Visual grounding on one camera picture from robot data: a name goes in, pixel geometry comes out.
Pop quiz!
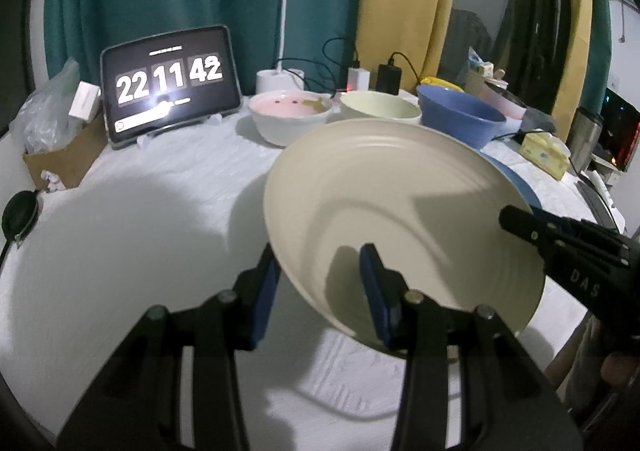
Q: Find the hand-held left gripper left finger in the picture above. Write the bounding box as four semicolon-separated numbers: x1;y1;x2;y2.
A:
57;243;282;451

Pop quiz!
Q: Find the yellow packet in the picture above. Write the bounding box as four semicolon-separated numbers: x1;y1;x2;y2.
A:
420;76;463;92

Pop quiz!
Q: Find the clear plastic bag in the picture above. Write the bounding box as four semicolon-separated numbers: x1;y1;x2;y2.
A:
10;58;83;154

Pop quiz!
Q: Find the black charger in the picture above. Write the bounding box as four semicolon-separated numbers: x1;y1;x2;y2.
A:
376;62;402;95

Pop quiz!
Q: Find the cream bowl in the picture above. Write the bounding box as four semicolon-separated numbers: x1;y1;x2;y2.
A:
339;91;422;127

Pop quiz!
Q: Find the cream ribbed plate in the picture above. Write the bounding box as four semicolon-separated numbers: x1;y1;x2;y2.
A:
263;120;547;357

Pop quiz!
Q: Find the person's right hand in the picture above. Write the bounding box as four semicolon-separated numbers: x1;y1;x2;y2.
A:
601;352;640;388

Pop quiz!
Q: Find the yellow tissue pack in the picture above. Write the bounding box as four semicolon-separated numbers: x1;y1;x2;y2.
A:
520;131;571;180

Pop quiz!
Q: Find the black device with red light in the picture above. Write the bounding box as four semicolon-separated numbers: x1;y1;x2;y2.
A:
602;87;640;172

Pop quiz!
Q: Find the black cable of white charger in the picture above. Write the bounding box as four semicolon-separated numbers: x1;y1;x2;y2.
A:
272;36;362;94

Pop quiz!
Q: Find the black pouch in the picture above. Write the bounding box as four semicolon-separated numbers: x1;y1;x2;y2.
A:
1;190;40;249

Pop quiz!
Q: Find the grey cloth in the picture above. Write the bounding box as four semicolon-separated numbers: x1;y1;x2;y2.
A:
522;107;557;133

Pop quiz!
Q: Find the blue white packet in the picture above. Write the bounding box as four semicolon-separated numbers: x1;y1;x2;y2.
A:
467;47;508;82

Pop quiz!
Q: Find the white quilted tablecloth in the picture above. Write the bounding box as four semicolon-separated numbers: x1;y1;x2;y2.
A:
0;91;626;451

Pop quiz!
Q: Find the tablet showing clock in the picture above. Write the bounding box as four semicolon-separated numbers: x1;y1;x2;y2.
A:
100;25;243;148

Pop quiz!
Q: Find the blue plate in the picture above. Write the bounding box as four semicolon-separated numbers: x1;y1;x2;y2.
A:
477;150;545;214

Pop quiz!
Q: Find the white bowl with pink inside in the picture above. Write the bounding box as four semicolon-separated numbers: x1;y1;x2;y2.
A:
248;90;335;148

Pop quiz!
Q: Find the blue bowl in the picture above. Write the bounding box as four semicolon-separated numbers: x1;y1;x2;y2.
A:
416;84;508;150

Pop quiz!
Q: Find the yellow curtain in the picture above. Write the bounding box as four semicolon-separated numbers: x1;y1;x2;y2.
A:
552;0;596;142
356;0;461;92

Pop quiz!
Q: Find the cardboard box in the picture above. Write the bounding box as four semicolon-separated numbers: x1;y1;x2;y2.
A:
22;116;108;189

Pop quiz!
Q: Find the pale round basin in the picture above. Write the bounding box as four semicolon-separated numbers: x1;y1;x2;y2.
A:
465;68;528;121

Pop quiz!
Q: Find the metal cup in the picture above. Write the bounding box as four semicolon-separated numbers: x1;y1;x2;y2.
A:
567;107;606;174

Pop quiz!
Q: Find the small white box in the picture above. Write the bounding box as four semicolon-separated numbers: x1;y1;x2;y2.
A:
69;81;101;122

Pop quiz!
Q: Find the clear tablet stand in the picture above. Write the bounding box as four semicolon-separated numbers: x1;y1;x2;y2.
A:
137;111;228;148

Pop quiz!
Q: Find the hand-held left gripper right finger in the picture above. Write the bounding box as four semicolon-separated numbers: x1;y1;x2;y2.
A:
359;243;583;451

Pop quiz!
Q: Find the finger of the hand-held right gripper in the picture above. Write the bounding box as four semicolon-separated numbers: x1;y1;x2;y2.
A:
499;204;640;278

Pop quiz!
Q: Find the white charger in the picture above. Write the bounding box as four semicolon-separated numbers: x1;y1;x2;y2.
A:
347;66;371;93

